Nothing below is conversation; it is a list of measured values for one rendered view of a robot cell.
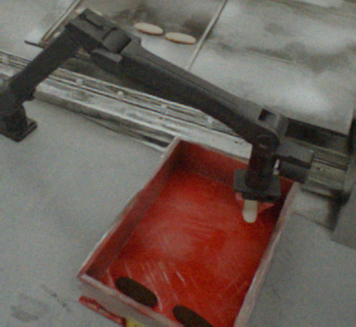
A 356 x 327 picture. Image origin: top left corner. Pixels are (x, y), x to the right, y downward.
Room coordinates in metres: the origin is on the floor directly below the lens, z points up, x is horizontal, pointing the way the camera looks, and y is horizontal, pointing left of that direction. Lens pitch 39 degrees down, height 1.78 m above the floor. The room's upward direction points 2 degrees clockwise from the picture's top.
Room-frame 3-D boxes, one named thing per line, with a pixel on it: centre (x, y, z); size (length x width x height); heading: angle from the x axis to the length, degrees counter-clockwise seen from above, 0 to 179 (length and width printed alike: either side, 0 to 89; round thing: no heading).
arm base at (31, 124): (1.06, 0.35, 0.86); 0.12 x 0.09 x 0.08; 59
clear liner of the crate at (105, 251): (0.66, -0.14, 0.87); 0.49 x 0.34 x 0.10; 152
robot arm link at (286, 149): (0.75, -0.31, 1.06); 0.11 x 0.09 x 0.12; 64
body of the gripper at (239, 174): (0.76, -0.27, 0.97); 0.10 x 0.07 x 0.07; 81
